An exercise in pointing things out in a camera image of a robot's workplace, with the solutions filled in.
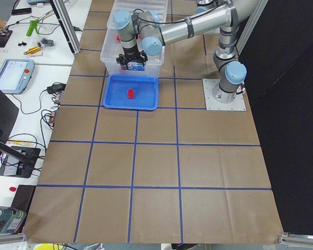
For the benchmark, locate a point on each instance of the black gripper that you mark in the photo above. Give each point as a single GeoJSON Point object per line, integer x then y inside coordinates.
{"type": "Point", "coordinates": [130, 50]}

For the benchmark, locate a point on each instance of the black power adapter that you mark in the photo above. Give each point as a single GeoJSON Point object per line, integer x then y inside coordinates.
{"type": "Point", "coordinates": [56, 87]}

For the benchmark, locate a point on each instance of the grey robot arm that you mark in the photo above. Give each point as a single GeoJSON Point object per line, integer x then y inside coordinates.
{"type": "Point", "coordinates": [142, 34]}

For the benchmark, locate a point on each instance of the green handled tool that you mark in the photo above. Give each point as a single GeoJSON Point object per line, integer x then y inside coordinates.
{"type": "Point", "coordinates": [33, 26]}

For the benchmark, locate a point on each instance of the brass cylinder tool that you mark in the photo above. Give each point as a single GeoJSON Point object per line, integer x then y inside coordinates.
{"type": "Point", "coordinates": [34, 51]}

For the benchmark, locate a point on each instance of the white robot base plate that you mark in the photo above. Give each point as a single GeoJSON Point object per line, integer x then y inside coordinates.
{"type": "Point", "coordinates": [218, 100]}

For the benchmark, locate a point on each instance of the aluminium frame post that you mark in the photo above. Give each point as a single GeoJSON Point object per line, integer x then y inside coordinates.
{"type": "Point", "coordinates": [65, 23]}

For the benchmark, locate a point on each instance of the black smartphone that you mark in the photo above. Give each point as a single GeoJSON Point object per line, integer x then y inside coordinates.
{"type": "Point", "coordinates": [21, 11]}

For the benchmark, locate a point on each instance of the teach pendant tablet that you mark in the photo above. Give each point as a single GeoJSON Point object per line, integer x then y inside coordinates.
{"type": "Point", "coordinates": [15, 75]}

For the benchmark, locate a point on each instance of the clear plastic storage box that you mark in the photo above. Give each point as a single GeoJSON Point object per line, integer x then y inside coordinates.
{"type": "Point", "coordinates": [112, 48]}

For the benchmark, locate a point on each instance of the clear plastic box lid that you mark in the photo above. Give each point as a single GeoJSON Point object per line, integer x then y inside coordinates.
{"type": "Point", "coordinates": [160, 6]}

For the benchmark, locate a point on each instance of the blue plastic tray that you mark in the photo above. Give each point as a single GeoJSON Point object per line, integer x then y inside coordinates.
{"type": "Point", "coordinates": [146, 92]}

